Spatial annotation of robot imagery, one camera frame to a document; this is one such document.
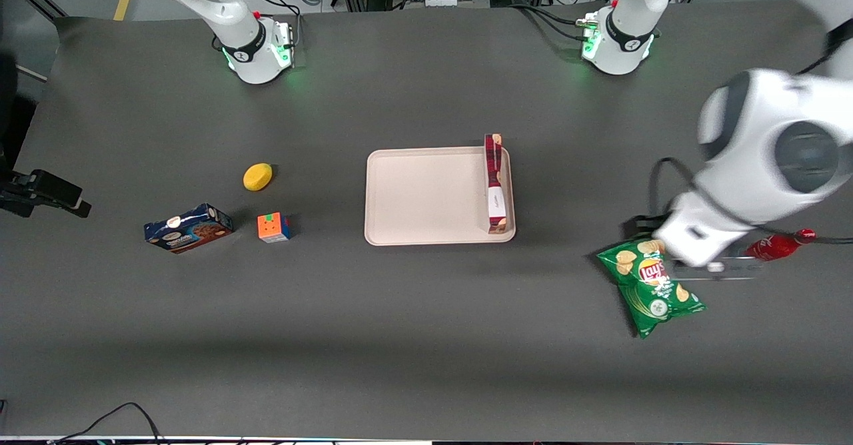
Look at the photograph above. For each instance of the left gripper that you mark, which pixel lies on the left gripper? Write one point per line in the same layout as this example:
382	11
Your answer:
641	226

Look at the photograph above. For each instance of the red Walkers cookie box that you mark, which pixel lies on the red Walkers cookie box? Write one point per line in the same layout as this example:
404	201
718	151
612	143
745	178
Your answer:
494	185

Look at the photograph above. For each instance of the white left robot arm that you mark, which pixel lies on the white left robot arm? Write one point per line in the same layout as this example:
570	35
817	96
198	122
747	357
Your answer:
766	145

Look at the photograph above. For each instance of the beige plastic tray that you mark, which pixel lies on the beige plastic tray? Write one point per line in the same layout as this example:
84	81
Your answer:
426	195

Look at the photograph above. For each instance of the dark blue cookie box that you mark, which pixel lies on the dark blue cookie box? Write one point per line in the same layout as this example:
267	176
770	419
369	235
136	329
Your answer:
190	228

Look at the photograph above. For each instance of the red Coca-Cola bottle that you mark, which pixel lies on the red Coca-Cola bottle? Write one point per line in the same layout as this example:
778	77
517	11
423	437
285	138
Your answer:
773	248

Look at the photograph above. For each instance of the green Lay's chips bag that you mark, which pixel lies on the green Lay's chips bag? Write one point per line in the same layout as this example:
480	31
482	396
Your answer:
650	292

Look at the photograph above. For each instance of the orange green puzzle cube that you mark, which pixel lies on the orange green puzzle cube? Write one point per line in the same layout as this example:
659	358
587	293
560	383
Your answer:
272	227

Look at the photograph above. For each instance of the yellow lemon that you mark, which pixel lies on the yellow lemon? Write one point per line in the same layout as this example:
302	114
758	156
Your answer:
257	177

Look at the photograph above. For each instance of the black device on mount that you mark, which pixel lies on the black device on mount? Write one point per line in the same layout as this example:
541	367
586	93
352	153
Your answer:
46	192

